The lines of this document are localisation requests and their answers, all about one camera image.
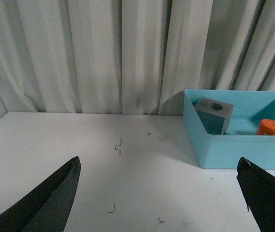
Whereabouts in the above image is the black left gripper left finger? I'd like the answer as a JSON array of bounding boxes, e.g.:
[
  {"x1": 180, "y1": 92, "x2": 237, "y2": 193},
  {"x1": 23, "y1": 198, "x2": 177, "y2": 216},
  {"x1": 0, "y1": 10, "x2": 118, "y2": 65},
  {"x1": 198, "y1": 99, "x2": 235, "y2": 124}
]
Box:
[{"x1": 0, "y1": 156, "x2": 81, "y2": 232}]

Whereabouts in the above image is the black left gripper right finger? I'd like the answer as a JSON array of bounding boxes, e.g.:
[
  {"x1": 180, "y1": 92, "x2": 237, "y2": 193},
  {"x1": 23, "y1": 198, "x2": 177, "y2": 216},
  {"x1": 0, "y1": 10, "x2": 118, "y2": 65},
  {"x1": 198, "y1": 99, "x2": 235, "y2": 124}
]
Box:
[{"x1": 237, "y1": 157, "x2": 275, "y2": 232}]

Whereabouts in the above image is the orange cylinder part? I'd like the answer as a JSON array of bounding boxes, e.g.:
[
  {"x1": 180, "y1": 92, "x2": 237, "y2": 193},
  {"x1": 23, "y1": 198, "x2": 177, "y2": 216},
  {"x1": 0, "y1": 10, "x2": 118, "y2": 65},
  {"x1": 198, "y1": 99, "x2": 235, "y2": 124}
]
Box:
[{"x1": 256, "y1": 119, "x2": 275, "y2": 136}]

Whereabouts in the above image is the gray block with round hole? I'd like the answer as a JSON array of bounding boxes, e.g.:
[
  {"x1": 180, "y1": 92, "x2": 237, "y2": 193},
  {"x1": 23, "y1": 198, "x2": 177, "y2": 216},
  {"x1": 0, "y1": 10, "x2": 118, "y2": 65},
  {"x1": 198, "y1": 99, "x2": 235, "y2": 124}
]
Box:
[{"x1": 194, "y1": 98, "x2": 234, "y2": 135}]

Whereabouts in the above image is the light blue plastic box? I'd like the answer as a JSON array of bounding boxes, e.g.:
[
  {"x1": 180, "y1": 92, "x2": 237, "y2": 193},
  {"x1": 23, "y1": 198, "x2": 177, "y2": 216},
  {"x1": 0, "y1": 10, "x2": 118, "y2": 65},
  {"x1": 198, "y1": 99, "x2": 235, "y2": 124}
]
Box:
[{"x1": 183, "y1": 89, "x2": 275, "y2": 169}]

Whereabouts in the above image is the white pleated curtain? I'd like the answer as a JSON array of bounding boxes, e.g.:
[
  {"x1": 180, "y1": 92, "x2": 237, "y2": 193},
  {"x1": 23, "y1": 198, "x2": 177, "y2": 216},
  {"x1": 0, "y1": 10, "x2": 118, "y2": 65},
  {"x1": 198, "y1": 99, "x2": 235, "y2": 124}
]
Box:
[{"x1": 0, "y1": 0, "x2": 275, "y2": 118}]

